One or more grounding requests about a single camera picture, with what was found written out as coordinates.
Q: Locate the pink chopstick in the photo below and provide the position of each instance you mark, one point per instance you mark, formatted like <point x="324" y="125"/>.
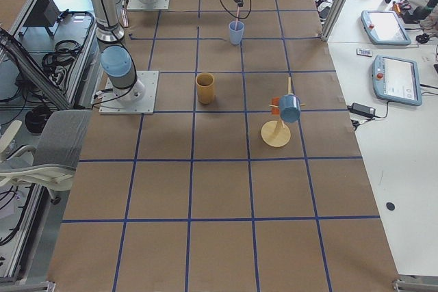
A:
<point x="237" y="17"/>

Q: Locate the light blue plastic cup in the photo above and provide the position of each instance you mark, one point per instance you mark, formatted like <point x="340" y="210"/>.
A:
<point x="236" y="32"/>

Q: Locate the bamboo cylinder holder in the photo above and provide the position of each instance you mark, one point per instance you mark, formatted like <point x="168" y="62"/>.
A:
<point x="205" y="84"/>

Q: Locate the orange mug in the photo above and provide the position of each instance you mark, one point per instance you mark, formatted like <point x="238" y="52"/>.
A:
<point x="274" y="105"/>

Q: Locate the dark blue mug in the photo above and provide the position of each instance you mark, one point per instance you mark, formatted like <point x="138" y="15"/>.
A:
<point x="289" y="108"/>

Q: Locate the wooden mug tree stand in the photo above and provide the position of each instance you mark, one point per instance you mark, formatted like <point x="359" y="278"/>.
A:
<point x="276" y="133"/>

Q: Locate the teach pendant far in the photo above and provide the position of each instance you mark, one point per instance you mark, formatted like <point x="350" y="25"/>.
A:
<point x="384" y="28"/>

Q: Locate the teach pendant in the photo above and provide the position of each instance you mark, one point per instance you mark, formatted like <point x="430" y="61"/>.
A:
<point x="384" y="28"/>
<point x="395" y="79"/>

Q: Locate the black power adapter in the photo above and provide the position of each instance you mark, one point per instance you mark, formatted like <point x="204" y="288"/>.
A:
<point x="362" y="110"/>

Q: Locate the teach pendant near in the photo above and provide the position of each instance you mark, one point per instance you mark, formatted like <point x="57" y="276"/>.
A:
<point x="395" y="79"/>

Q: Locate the grey office chair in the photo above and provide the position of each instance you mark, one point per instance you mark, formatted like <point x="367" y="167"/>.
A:
<point x="53" y="161"/>

